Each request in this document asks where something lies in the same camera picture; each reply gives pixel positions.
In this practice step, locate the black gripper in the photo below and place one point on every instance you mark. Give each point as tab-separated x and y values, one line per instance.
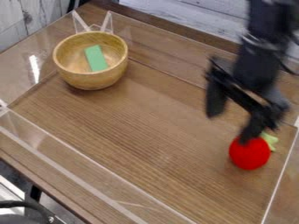
247	81

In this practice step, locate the red plush fruit green leaves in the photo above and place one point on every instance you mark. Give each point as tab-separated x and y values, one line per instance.
251	155

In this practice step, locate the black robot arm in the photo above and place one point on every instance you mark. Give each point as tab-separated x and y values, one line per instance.
271	25

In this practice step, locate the wooden bowl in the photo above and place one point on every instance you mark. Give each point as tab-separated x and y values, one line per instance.
71	61

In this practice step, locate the green rectangular block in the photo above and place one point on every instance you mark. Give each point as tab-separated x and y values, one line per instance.
95	58

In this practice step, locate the clear acrylic tray wall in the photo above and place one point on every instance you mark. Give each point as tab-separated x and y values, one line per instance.
130	154

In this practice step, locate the black table leg bracket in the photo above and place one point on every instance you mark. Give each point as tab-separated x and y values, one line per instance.
37	211

